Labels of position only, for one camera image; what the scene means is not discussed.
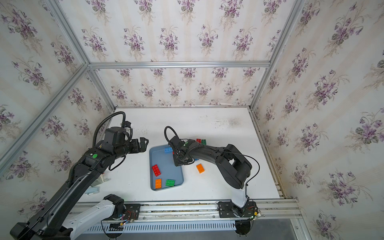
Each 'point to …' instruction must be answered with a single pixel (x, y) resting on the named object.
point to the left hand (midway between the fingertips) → (142, 142)
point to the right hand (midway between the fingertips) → (180, 163)
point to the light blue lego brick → (168, 149)
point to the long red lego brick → (156, 170)
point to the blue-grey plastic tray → (163, 173)
